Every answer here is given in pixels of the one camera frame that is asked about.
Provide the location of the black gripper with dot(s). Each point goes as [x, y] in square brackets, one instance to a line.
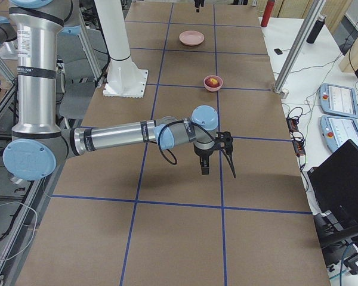
[198, 3]
[204, 157]

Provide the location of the pink bowl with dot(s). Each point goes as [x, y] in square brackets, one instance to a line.
[213, 89]

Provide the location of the red apple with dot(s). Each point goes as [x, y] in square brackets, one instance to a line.
[212, 82]

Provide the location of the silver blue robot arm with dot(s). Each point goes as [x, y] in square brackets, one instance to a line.
[38, 145]

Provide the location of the pink plate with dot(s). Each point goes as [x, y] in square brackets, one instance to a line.
[191, 38]

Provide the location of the red bottle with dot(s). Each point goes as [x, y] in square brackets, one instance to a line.
[267, 13]

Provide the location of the small black square sensor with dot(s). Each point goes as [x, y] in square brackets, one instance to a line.
[278, 51]

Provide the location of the orange black usb hub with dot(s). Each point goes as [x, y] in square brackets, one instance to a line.
[298, 139]

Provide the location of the black bottle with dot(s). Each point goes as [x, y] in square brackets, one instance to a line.
[320, 22]

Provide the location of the near blue teach pendant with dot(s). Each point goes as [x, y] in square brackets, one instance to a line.
[336, 130]

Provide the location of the blue teach pendant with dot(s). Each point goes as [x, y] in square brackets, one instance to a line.
[338, 100]
[336, 130]

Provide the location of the black laptop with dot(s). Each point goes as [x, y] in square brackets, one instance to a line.
[335, 181]

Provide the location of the far blue teach pendant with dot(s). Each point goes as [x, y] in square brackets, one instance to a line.
[338, 100]

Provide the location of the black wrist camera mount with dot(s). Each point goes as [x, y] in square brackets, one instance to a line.
[225, 142]

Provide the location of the white camera stand base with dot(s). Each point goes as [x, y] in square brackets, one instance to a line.
[124, 78]

